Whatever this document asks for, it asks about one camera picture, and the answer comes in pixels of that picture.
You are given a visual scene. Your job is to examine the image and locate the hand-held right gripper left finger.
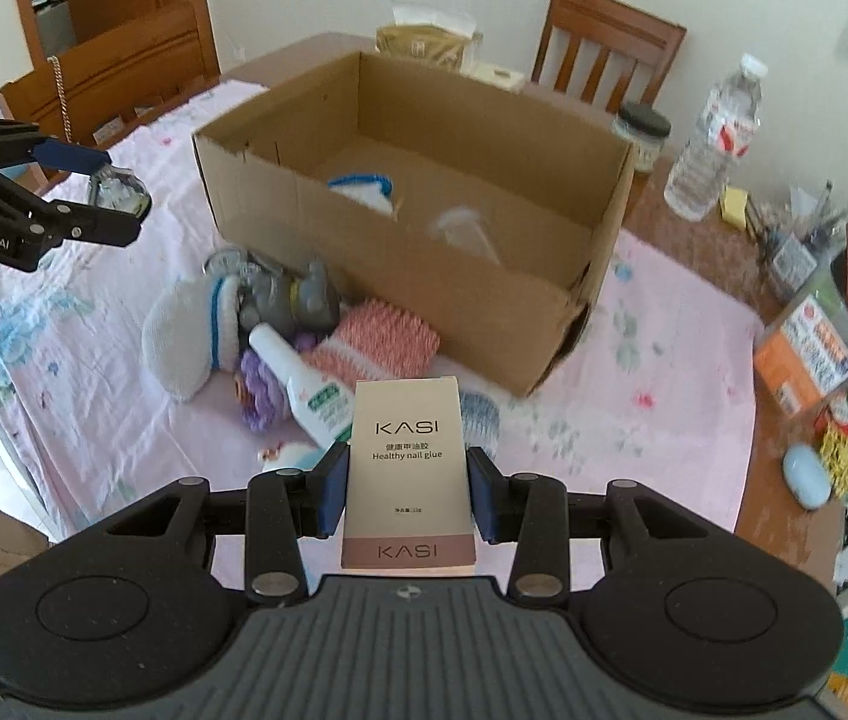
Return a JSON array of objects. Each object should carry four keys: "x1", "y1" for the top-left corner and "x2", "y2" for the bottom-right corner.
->
[{"x1": 104, "y1": 441, "x2": 352, "y2": 607}]

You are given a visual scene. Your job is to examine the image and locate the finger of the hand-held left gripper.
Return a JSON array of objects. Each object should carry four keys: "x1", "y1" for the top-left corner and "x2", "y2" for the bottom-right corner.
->
[
  {"x1": 0, "y1": 117, "x2": 113, "y2": 176},
  {"x1": 0, "y1": 163, "x2": 152, "y2": 247}
]

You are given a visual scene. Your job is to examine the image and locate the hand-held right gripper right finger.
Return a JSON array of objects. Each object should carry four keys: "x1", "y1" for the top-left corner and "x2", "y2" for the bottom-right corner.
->
[{"x1": 466, "y1": 446, "x2": 702, "y2": 602}]

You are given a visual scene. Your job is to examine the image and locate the small clear glass cup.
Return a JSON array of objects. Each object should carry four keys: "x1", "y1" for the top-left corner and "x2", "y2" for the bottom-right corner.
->
[{"x1": 88, "y1": 165, "x2": 153, "y2": 222}]

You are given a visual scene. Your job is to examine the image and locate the beige paper box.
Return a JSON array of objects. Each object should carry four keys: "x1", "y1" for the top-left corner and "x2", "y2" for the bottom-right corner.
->
[{"x1": 340, "y1": 376, "x2": 479, "y2": 571}]

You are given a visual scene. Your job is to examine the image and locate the blue-grey bristly scrubber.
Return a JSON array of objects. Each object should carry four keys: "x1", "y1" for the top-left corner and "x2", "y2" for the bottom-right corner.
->
[{"x1": 457, "y1": 388, "x2": 501, "y2": 458}]

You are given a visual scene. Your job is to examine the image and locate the white plastic bottle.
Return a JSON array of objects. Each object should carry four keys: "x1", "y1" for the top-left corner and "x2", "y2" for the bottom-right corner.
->
[{"x1": 247, "y1": 322, "x2": 357, "y2": 445}]

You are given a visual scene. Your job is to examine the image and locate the grey mouse toy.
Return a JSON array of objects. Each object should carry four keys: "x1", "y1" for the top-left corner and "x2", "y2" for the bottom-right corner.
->
[{"x1": 202, "y1": 247, "x2": 353, "y2": 338}]

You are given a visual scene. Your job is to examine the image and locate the brown cardboard box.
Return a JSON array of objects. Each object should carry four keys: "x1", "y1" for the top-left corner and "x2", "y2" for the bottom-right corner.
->
[{"x1": 193, "y1": 51, "x2": 636, "y2": 398}]

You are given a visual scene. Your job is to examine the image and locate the purple knitted piece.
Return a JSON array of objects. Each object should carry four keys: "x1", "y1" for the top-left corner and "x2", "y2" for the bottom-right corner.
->
[{"x1": 232, "y1": 337, "x2": 320, "y2": 432}]

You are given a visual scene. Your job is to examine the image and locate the white sock with blue stripes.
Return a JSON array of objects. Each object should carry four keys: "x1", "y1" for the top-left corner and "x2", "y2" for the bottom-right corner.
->
[
  {"x1": 328, "y1": 172, "x2": 395, "y2": 220},
  {"x1": 142, "y1": 275, "x2": 252, "y2": 404}
]

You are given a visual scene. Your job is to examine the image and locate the pink knitted cloth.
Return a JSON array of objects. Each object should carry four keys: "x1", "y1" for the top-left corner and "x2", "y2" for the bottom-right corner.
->
[{"x1": 311, "y1": 298, "x2": 441, "y2": 398}]

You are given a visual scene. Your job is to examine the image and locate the pink floral tablecloth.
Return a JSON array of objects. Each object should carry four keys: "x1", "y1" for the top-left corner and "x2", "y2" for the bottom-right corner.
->
[{"x1": 0, "y1": 79, "x2": 766, "y2": 548}]

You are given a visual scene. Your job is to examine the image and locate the clear plastic cup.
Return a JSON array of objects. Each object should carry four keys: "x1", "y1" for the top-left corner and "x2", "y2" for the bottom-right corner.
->
[{"x1": 430, "y1": 206, "x2": 504, "y2": 265}]

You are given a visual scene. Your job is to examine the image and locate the light blue computer mouse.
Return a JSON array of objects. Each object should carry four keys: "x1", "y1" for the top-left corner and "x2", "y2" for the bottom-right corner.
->
[{"x1": 782, "y1": 444, "x2": 834, "y2": 509}]

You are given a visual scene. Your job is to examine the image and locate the orange white box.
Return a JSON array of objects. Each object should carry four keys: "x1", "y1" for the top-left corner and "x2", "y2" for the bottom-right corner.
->
[{"x1": 754, "y1": 292, "x2": 848, "y2": 413}]

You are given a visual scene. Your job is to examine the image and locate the yellow net bag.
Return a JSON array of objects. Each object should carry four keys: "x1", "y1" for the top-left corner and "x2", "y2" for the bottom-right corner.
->
[{"x1": 817, "y1": 397, "x2": 848, "y2": 500}]

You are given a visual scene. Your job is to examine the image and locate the brown tissue pack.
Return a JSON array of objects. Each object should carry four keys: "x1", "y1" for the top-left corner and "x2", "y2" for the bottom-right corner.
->
[{"x1": 374, "y1": 4, "x2": 483, "y2": 74}]

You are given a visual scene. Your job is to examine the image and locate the yellow sticky notes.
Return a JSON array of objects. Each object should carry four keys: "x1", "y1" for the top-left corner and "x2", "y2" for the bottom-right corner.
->
[{"x1": 720, "y1": 187, "x2": 752, "y2": 226}]

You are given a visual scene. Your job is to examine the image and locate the clear pen holder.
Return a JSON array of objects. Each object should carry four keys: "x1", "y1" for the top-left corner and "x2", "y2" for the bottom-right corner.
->
[{"x1": 750, "y1": 180, "x2": 848, "y2": 301}]

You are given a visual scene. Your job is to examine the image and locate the black lid jar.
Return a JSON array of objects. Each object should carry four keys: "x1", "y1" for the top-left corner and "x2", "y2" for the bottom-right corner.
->
[{"x1": 613, "y1": 101, "x2": 672, "y2": 173}]

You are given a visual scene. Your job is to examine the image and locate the clear water bottle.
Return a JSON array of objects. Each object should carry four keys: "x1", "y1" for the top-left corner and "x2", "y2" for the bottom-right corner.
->
[{"x1": 664, "y1": 52, "x2": 770, "y2": 222}]

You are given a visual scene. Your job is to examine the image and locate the wooden slatted chair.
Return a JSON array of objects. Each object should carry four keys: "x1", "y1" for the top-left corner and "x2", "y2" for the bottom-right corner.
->
[{"x1": 530, "y1": 0, "x2": 689, "y2": 110}]

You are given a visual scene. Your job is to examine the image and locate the metal chain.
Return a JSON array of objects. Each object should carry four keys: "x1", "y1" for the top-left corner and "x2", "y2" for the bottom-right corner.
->
[{"x1": 49, "y1": 56, "x2": 74, "y2": 145}]

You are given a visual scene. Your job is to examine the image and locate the wooden chair with chain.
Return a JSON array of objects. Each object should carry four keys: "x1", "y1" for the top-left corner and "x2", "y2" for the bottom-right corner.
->
[{"x1": 0, "y1": 0, "x2": 224, "y2": 155}]

